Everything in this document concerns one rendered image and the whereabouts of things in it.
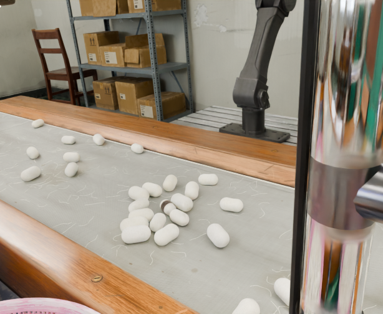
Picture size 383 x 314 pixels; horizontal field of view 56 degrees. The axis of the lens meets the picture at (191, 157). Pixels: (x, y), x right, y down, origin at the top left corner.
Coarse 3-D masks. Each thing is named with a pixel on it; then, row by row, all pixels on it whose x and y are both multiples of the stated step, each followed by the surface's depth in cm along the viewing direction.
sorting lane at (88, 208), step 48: (0, 144) 88; (48, 144) 85; (96, 144) 83; (0, 192) 63; (48, 192) 62; (96, 192) 61; (240, 192) 57; (288, 192) 56; (96, 240) 48; (192, 240) 46; (240, 240) 46; (288, 240) 45; (192, 288) 39; (240, 288) 38
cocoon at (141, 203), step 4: (136, 200) 53; (140, 200) 53; (144, 200) 53; (132, 204) 52; (136, 204) 52; (140, 204) 53; (144, 204) 53; (148, 204) 54; (128, 208) 53; (132, 208) 52; (136, 208) 52; (140, 208) 53; (144, 208) 53
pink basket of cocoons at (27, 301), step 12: (12, 300) 35; (24, 300) 34; (36, 300) 34; (48, 300) 34; (60, 300) 34; (0, 312) 34; (12, 312) 34; (24, 312) 35; (48, 312) 34; (60, 312) 34; (72, 312) 34; (84, 312) 33; (96, 312) 33
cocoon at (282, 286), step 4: (276, 280) 37; (280, 280) 36; (284, 280) 36; (288, 280) 36; (276, 284) 36; (280, 284) 36; (284, 284) 36; (288, 284) 36; (276, 288) 36; (280, 288) 36; (284, 288) 35; (288, 288) 35; (276, 292) 36; (280, 292) 35; (284, 292) 35; (288, 292) 35; (280, 296) 36; (284, 296) 35; (288, 296) 35; (284, 300) 35; (288, 300) 35; (288, 304) 35
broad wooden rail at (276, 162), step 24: (24, 96) 127; (48, 120) 101; (72, 120) 95; (96, 120) 92; (120, 120) 90; (144, 120) 89; (144, 144) 78; (168, 144) 75; (192, 144) 72; (216, 144) 71; (240, 144) 70; (264, 144) 69; (240, 168) 64; (264, 168) 61; (288, 168) 59
